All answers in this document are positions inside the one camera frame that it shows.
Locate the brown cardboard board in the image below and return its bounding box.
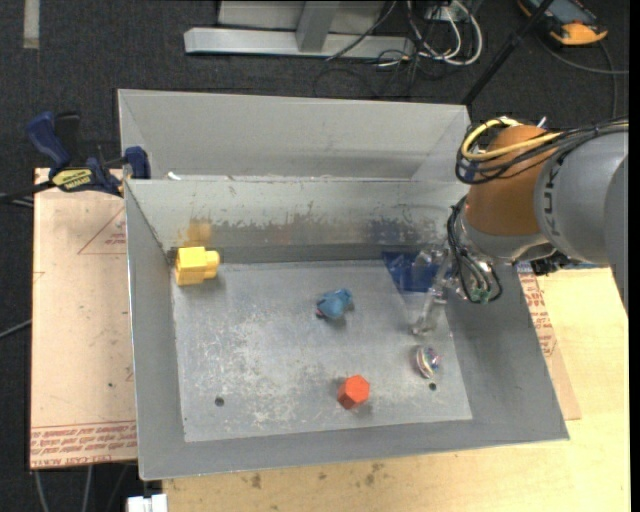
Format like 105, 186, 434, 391
29, 167, 584, 471

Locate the yellow toy block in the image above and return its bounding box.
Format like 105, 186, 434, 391
174, 245, 222, 287

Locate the red-orange faceted block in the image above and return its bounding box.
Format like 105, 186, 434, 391
336, 374, 372, 411

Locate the clear glass ball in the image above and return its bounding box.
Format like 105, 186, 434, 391
414, 344, 445, 380

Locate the blue toy animal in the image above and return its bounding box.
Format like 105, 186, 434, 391
315, 287, 355, 320

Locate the dark blue flat thing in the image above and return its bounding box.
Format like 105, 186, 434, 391
381, 249, 454, 294

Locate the grey metal bin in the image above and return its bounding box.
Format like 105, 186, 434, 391
117, 88, 571, 482

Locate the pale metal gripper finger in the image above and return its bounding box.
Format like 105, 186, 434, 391
410, 293, 434, 336
424, 294, 446, 333

